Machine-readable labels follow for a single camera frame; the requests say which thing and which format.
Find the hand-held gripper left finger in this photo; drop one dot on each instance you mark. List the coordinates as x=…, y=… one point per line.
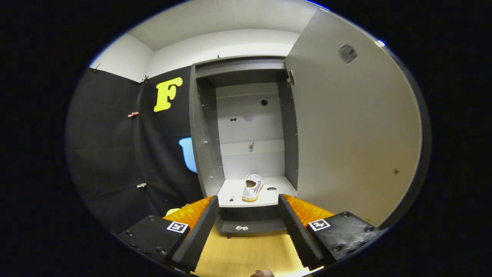
x=200, y=234

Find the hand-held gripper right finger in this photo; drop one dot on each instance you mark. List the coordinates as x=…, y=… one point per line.
x=298, y=234

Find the white canvas shoe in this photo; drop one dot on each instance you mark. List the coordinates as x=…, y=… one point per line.
x=251, y=190

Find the dark grey shoe cabinet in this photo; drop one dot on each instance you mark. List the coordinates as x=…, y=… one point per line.
x=250, y=161

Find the beige shoe cabinet door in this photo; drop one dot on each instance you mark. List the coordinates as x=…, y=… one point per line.
x=353, y=123

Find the metal door hinge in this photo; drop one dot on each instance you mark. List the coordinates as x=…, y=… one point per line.
x=291, y=78

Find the yellow plush toy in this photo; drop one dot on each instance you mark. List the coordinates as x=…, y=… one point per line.
x=173, y=211

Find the black backdrop cloth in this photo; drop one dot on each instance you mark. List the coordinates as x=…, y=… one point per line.
x=103, y=154

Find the black binder clip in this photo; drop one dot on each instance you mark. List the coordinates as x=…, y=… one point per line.
x=145, y=79
x=96, y=67

